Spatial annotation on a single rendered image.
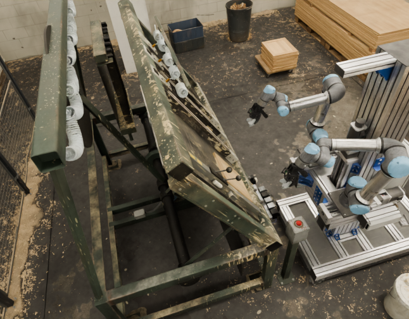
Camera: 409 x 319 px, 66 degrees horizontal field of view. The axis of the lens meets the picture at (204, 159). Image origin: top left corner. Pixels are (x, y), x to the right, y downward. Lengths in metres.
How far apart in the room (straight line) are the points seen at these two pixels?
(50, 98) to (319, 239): 2.60
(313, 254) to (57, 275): 2.50
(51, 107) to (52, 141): 0.23
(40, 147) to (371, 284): 2.98
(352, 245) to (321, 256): 0.32
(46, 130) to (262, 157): 3.12
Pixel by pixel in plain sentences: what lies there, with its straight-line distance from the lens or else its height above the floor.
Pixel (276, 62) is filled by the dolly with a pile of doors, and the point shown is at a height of 0.29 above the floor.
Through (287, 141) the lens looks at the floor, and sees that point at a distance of 4.37.
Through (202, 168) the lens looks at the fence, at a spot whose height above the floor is 1.59.
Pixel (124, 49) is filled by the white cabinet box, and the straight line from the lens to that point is 5.85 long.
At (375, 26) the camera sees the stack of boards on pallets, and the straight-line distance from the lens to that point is 5.55.
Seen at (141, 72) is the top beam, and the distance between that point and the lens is 2.14.
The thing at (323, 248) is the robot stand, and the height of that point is 0.21.
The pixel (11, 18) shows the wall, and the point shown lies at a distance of 7.32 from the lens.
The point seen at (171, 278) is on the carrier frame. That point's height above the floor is 0.79.
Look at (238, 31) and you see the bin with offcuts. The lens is 6.51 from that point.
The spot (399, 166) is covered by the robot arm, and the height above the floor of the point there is 1.64.
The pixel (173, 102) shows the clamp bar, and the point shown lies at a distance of 2.24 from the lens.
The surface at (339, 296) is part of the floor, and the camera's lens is 3.32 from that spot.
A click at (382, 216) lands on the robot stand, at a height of 0.96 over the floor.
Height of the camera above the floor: 3.00
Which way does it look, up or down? 47 degrees down
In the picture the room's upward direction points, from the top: 6 degrees counter-clockwise
